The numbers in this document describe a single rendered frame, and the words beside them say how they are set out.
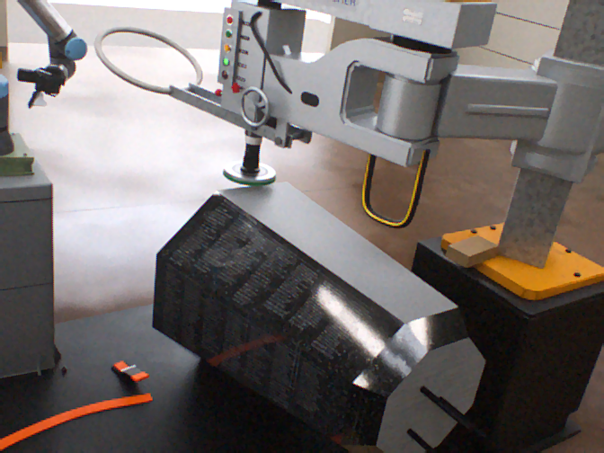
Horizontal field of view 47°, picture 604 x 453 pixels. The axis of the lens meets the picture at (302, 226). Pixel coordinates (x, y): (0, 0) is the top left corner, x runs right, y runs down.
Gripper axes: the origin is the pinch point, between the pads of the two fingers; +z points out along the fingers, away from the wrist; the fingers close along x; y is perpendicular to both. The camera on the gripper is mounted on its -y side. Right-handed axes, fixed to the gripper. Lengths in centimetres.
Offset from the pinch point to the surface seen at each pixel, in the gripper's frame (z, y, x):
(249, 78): -7, 76, -27
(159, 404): 33, 78, 101
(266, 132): -5, 88, -10
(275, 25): -7, 79, -49
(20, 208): 19.4, 8.7, 38.2
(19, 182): 16.4, 6.1, 29.8
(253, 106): 4, 80, -21
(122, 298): -45, 46, 112
